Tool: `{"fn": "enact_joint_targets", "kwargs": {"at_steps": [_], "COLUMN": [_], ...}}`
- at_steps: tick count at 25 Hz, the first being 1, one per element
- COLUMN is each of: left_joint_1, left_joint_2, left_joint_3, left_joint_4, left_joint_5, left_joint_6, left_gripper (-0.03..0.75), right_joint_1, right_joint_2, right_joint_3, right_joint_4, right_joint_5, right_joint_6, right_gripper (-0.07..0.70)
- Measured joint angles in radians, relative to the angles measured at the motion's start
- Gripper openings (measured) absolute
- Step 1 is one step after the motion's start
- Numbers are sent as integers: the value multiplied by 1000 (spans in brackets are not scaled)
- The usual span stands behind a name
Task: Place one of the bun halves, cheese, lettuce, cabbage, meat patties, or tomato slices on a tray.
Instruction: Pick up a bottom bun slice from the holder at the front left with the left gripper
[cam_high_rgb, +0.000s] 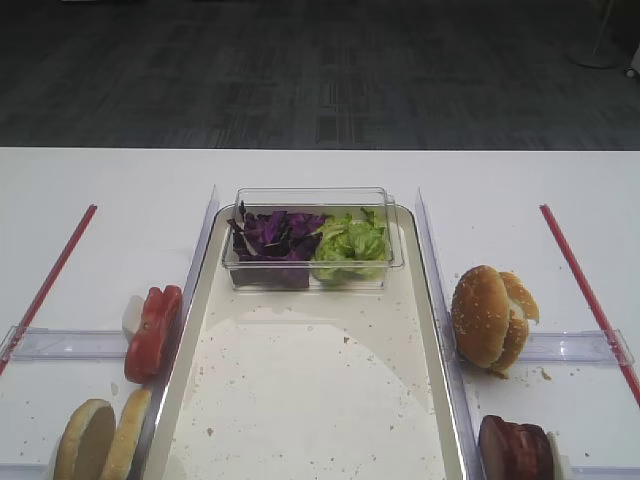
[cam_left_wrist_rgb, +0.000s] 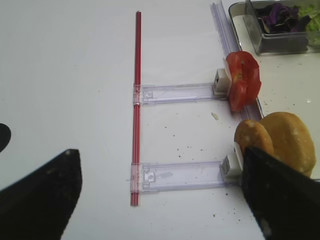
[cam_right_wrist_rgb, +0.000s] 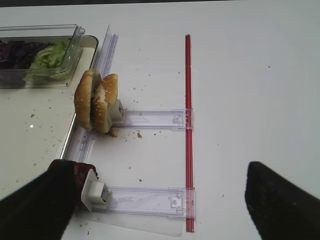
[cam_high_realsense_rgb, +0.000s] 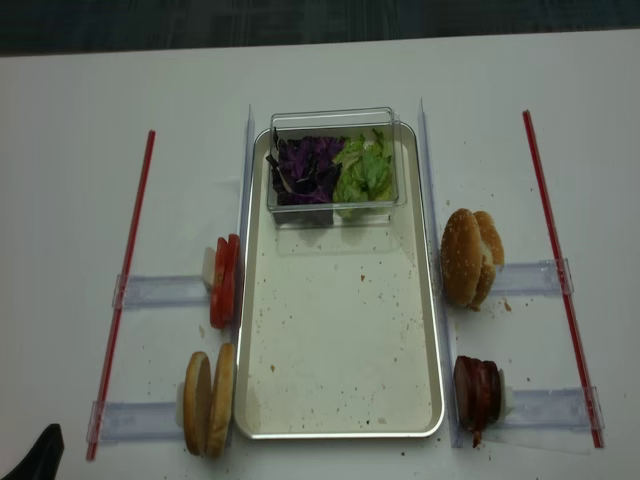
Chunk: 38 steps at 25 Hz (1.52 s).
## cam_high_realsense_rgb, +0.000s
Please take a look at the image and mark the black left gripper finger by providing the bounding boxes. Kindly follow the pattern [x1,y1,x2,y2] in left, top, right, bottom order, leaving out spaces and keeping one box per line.
[2,423,65,480]

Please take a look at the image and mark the bottom bun pusher track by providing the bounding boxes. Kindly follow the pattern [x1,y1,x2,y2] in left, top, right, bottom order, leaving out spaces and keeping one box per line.
[86,382,184,446]

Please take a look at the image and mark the bun slice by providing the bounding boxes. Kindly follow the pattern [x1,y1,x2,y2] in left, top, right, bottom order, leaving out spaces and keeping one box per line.
[183,351,212,456]
[205,343,235,458]

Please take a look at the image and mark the left clear divider rail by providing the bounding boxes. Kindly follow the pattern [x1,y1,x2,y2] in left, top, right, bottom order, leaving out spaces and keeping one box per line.
[224,103,257,448]

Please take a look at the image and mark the patty pusher track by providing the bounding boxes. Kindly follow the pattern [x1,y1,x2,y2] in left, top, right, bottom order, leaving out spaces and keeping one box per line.
[493,369,604,432]

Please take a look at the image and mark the left red rail strip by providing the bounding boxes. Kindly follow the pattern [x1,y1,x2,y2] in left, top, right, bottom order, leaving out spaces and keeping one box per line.
[86,130,156,462]

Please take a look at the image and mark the inner tomato slice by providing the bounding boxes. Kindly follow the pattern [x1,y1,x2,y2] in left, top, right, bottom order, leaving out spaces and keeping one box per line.
[220,234,240,325]

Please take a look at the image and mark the sesame bun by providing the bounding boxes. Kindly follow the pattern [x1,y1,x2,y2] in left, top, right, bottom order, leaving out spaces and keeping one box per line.
[440,208,483,306]
[470,211,505,310]

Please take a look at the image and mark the right red rail strip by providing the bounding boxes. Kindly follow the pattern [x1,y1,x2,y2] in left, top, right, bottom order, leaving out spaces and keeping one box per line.
[522,110,605,449]

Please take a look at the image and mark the sesame bun pusher track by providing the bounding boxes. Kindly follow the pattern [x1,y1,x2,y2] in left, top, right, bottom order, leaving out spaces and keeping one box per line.
[490,259,574,296]

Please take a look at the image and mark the purple cabbage leaves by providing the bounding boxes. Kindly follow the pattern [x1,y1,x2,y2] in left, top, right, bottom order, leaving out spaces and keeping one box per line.
[266,130,346,206]

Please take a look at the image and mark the red rail strip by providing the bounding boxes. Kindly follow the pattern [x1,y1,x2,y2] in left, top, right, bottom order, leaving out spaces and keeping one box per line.
[522,110,605,449]
[86,130,156,462]

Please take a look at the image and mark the clear divider rail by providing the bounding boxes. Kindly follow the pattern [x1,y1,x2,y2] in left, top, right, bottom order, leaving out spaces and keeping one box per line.
[417,99,464,449]
[224,103,257,448]

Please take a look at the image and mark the tomato pusher track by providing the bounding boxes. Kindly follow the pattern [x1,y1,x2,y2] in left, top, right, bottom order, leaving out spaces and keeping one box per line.
[122,247,216,310]

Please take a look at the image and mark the clear plastic salad container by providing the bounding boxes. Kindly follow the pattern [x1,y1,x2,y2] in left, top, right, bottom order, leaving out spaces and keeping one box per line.
[266,107,406,228]

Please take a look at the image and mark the rear sesame bun top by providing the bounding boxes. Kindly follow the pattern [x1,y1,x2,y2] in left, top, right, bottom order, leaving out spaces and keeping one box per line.
[470,211,505,310]

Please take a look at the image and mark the green lettuce leaves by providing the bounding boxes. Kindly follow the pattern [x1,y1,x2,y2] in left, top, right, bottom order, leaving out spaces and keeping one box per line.
[332,128,393,203]

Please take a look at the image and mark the front sesame bun top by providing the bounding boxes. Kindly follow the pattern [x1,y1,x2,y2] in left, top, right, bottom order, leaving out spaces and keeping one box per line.
[440,208,483,306]

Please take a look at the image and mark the right clear divider rail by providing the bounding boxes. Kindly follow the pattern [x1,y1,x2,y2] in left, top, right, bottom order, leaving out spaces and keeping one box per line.
[417,99,464,449]

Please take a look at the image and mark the metal baking tray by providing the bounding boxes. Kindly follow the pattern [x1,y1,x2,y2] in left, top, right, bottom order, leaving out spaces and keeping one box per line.
[234,124,445,440]

